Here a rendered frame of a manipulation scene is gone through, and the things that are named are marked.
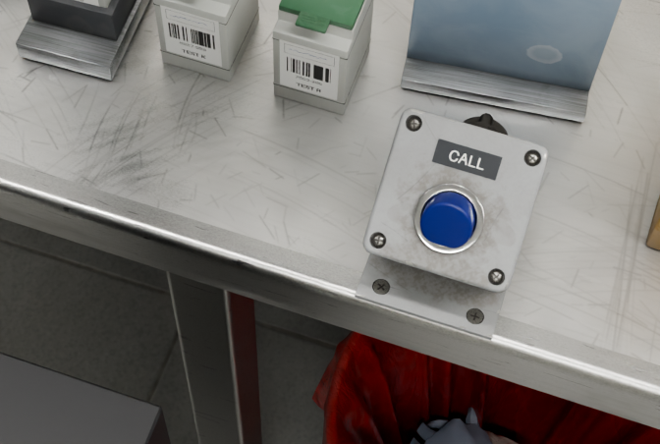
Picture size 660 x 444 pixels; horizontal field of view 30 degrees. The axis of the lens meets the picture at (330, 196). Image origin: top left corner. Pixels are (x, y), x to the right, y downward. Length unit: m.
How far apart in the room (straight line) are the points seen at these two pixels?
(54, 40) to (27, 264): 0.97
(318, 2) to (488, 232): 0.15
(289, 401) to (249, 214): 0.91
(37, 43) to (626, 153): 0.32
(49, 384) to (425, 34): 0.28
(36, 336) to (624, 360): 1.08
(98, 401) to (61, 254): 1.13
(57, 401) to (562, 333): 0.25
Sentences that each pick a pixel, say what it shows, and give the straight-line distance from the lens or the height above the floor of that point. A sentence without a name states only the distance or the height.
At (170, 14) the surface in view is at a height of 0.92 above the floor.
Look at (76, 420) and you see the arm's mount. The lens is 0.51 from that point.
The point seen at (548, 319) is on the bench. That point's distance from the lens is 0.62.
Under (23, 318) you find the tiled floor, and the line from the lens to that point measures 1.60.
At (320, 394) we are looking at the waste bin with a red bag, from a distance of 1.18.
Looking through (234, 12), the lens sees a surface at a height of 0.92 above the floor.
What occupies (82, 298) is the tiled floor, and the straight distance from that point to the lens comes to 1.60.
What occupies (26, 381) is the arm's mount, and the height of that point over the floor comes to 0.95.
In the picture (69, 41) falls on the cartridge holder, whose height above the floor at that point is 0.89.
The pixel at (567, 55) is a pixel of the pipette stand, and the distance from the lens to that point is 0.66.
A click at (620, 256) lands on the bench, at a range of 0.64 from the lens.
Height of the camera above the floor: 1.42
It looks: 59 degrees down
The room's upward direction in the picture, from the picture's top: 3 degrees clockwise
